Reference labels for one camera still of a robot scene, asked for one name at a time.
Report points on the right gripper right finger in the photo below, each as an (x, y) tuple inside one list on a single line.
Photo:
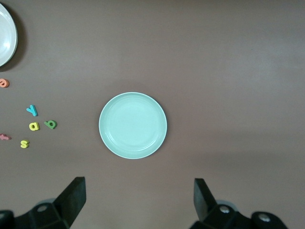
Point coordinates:
[(205, 202)]

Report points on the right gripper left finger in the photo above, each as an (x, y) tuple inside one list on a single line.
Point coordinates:
[(69, 202)]

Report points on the green foam letter b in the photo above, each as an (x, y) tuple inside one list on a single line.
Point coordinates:
[(53, 125)]

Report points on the yellow letter d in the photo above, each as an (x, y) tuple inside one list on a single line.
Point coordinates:
[(31, 127)]

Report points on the teal foam letter y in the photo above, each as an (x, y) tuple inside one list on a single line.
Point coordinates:
[(33, 111)]

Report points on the yellow foam letter s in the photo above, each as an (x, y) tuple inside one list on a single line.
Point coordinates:
[(24, 143)]

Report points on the pink foam letter f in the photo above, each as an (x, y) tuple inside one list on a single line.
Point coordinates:
[(3, 137)]

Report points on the green plate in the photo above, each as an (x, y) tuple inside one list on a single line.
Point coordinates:
[(133, 125)]

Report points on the orange foam letter e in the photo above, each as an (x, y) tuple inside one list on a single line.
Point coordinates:
[(6, 83)]

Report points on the beige plate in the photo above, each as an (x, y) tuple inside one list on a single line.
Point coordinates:
[(6, 35)]

